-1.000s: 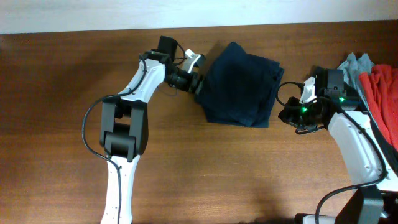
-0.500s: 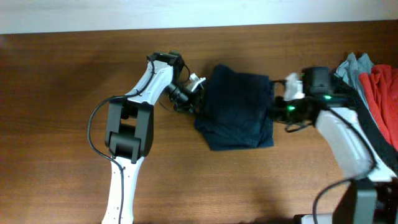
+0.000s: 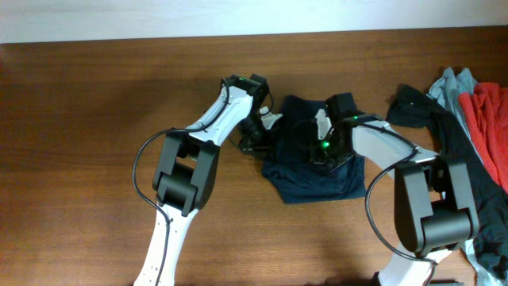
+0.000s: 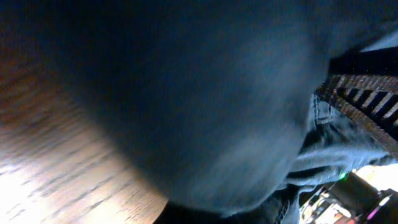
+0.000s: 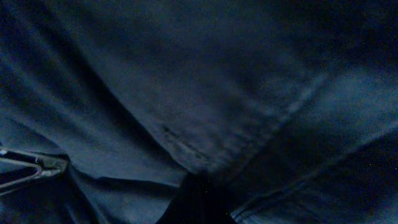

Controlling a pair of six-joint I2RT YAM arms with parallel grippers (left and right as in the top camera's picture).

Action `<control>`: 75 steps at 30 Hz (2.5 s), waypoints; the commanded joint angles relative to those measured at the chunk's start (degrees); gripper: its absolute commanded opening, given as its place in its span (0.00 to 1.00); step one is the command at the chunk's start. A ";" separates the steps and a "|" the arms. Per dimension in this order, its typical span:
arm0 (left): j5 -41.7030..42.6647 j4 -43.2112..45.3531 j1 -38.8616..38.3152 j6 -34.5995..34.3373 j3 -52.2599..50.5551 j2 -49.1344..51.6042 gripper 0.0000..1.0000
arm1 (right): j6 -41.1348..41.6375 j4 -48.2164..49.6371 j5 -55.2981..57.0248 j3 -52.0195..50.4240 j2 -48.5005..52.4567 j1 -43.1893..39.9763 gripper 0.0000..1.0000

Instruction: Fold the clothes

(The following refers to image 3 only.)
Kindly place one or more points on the navy blue shorts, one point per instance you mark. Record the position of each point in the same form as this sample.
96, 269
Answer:
294, 177

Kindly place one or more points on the red garment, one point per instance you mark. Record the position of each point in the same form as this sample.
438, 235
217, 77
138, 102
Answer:
485, 114

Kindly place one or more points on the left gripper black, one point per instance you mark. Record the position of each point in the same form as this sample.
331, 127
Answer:
261, 147

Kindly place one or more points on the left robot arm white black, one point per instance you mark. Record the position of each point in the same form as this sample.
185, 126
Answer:
186, 170

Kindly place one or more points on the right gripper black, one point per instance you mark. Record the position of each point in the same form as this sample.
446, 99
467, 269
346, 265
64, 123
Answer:
317, 157

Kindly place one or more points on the black garment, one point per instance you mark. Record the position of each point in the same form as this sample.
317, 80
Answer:
412, 108

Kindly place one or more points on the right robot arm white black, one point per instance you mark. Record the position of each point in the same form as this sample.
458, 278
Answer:
434, 208

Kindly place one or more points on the light grey garment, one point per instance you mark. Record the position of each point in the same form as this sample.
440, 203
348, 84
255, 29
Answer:
446, 91

